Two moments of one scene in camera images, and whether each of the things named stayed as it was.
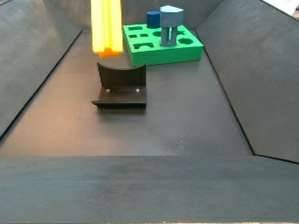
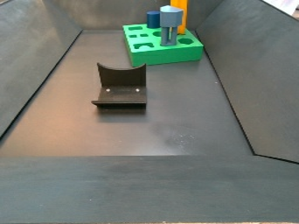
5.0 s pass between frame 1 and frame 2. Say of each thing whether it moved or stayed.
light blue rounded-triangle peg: stayed
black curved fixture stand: stayed
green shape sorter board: stayed
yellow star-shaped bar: moved
